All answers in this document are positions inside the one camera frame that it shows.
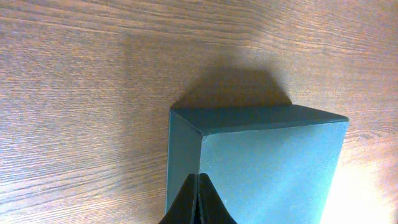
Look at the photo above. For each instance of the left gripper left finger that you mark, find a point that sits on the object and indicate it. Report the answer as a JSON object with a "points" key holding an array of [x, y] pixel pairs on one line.
{"points": [[183, 208]]}

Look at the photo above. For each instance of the dark green box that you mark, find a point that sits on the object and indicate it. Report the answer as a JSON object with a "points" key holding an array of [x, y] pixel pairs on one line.
{"points": [[267, 164]]}

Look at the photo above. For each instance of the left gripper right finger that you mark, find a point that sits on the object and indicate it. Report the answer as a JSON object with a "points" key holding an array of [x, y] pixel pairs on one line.
{"points": [[210, 208]]}

